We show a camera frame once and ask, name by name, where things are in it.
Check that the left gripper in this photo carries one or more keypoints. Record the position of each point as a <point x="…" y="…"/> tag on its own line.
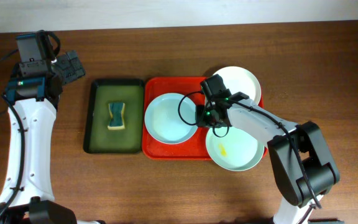
<point x="70" y="66"/>

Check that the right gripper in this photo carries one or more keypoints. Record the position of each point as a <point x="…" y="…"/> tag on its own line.
<point x="199" y="120"/>

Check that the light green plate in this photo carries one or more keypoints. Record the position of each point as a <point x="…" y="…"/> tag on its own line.
<point x="235" y="150"/>

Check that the light blue plate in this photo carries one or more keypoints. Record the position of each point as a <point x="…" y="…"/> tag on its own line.
<point x="170" y="118"/>

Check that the yellow green sponge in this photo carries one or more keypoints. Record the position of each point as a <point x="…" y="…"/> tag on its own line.
<point x="116" y="111"/>

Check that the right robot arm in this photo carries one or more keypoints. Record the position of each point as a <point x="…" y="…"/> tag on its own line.
<point x="303" y="166"/>

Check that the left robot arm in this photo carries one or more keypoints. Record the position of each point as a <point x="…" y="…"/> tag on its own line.
<point x="32" y="99"/>

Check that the red plastic tray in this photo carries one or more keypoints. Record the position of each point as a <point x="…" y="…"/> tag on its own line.
<point x="192" y="149"/>

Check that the dark green tray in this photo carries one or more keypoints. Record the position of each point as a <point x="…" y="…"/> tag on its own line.
<point x="98" y="137"/>

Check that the white plate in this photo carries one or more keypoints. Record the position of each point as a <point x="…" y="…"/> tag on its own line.
<point x="238" y="79"/>

